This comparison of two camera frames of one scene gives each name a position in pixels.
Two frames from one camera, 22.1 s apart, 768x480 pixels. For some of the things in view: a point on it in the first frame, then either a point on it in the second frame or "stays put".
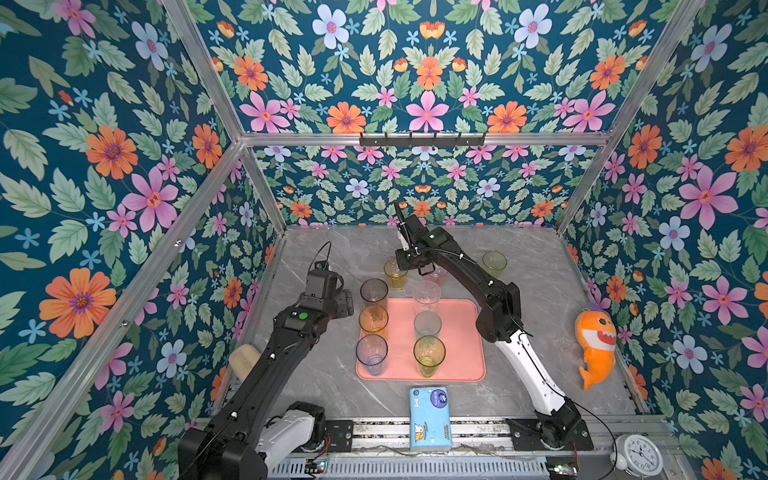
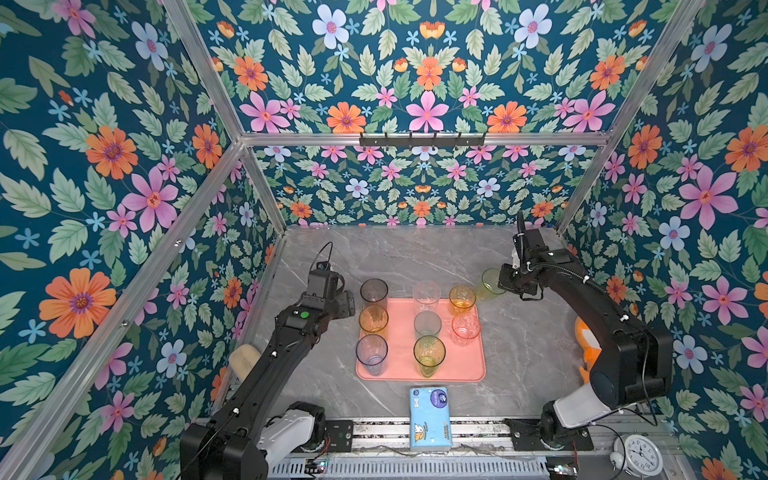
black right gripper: [399, 254] -> [504, 281]
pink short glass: [439, 276] -> [465, 329]
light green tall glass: [428, 352] stays put
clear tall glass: [426, 296] stays put
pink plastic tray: [463, 359] stays put
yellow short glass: [395, 276] -> [461, 300]
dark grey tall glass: [374, 291] stays put
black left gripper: [345, 301] stays put
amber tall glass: [373, 320] stays put
